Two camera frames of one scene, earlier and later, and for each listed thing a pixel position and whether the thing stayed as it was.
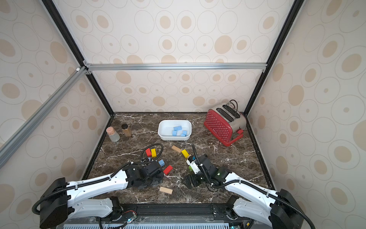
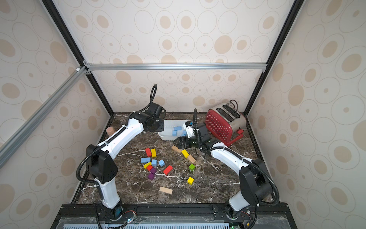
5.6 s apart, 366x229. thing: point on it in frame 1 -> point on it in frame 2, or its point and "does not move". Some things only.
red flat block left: x=148 y=152 does not move
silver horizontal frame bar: x=87 y=67 does not move
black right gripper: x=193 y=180 -> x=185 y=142
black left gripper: x=158 y=180 -> x=161 y=128
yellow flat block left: x=154 y=152 does not move
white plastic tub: x=174 y=130 does not move
